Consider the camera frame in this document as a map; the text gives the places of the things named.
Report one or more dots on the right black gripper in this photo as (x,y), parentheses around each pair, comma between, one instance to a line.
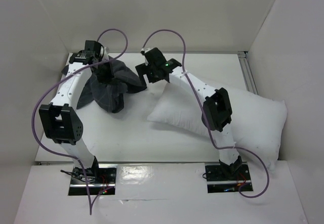
(148,73)

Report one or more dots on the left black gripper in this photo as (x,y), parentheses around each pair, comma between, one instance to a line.
(110,76)

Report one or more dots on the dark grey checked pillowcase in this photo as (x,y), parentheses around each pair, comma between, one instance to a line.
(110,97)

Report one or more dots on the white pillow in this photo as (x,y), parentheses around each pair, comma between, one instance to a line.
(257,122)

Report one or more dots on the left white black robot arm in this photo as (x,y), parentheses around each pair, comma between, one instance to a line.
(59,118)

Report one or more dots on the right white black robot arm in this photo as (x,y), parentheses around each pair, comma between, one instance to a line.
(215,106)

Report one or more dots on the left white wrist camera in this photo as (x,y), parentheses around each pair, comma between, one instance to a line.
(104,54)

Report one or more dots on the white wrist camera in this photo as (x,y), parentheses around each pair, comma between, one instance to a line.
(145,50)
(104,54)

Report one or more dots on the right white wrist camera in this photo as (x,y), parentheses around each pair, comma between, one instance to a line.
(145,50)

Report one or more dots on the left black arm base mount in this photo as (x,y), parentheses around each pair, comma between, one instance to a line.
(103,183)

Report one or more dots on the aluminium rail at table edge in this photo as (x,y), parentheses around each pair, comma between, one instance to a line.
(247,73)

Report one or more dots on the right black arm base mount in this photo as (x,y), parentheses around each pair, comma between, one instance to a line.
(217,182)

